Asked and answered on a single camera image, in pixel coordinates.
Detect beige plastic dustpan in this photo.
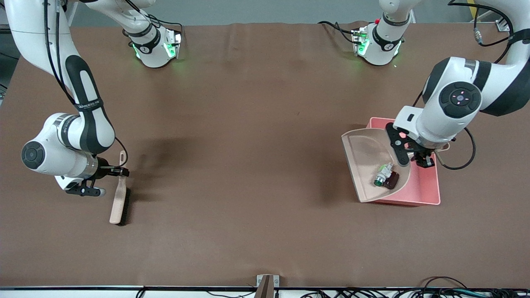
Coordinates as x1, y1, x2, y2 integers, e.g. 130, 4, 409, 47
341, 127, 451, 203

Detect black floor cable bundle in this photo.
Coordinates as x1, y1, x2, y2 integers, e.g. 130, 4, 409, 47
302, 288, 530, 298

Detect white table edge rail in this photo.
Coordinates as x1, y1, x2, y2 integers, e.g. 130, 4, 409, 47
0, 285, 530, 298

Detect white push button switch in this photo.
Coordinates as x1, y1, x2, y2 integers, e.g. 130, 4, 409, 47
373, 163, 394, 187

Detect dark red cylindrical capacitor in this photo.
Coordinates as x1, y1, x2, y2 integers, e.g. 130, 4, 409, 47
383, 171, 400, 190

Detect black left arm base cable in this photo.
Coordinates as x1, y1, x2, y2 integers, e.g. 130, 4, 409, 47
318, 21, 361, 44

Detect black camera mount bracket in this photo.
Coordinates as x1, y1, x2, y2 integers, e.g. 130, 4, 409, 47
65, 185, 100, 197
385, 122, 411, 167

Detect pink plastic bin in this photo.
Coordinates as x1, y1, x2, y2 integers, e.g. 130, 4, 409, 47
366, 117, 441, 206

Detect black arm base cable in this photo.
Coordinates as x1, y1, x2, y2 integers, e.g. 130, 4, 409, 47
124, 0, 183, 42
318, 21, 361, 44

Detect black left camera mount bracket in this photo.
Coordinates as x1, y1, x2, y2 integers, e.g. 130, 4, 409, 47
385, 122, 411, 167

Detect black right camera mount bracket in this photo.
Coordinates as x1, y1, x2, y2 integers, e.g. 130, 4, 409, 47
65, 185, 100, 197

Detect metal table edge bracket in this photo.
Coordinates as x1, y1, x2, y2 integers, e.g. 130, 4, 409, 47
253, 274, 280, 298

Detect black looped floor cable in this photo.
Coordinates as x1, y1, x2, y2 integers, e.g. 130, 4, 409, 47
420, 276, 468, 290

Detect brown table mat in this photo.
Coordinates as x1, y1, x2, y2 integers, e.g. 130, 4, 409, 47
0, 21, 530, 288

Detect black right arm base cable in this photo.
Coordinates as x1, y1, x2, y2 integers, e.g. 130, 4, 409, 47
124, 0, 183, 42

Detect beige hand brush black bristles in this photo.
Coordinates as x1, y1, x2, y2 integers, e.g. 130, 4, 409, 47
109, 151, 130, 226

